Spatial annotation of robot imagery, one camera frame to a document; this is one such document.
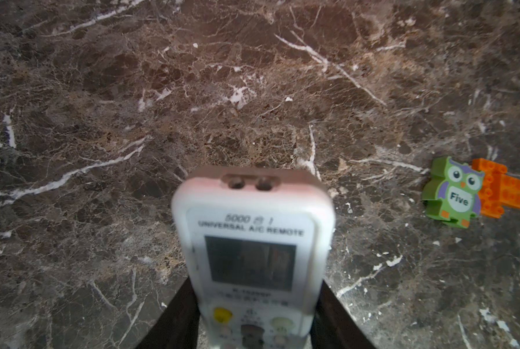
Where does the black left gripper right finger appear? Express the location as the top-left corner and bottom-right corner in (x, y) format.
(310, 281), (376, 349)

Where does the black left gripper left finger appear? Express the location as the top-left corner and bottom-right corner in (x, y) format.
(136, 277), (200, 349)

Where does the grey remote control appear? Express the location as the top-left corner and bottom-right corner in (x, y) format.
(171, 165), (335, 348)

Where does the green owl puzzle piece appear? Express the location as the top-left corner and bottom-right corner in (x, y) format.
(422, 156), (485, 228)

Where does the orange toy brick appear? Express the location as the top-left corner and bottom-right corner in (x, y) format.
(471, 158), (520, 219)

